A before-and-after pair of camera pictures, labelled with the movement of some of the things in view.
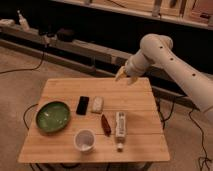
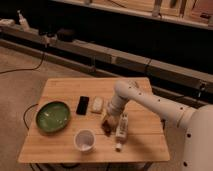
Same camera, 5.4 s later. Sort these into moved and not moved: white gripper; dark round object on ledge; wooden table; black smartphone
Moved: white gripper
Not moved: black smartphone; dark round object on ledge; wooden table
